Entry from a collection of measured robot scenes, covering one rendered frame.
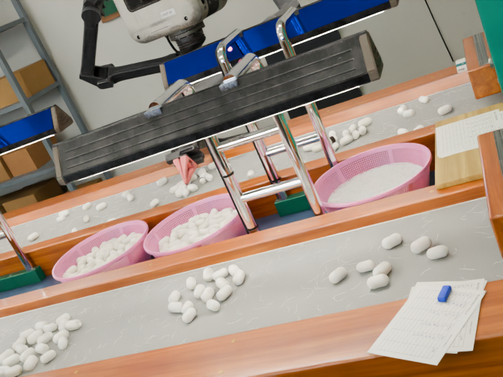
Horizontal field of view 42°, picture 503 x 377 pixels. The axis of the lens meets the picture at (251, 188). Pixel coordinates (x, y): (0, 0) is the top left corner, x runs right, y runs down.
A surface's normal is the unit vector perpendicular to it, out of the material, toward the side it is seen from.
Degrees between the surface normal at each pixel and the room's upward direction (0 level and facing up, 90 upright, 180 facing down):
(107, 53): 90
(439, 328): 0
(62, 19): 90
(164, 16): 90
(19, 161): 90
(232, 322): 0
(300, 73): 58
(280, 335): 0
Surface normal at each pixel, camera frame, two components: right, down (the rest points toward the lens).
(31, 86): 0.88, -0.24
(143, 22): -0.42, 0.48
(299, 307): -0.39, -0.86
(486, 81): -0.24, 0.44
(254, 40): -0.41, -0.09
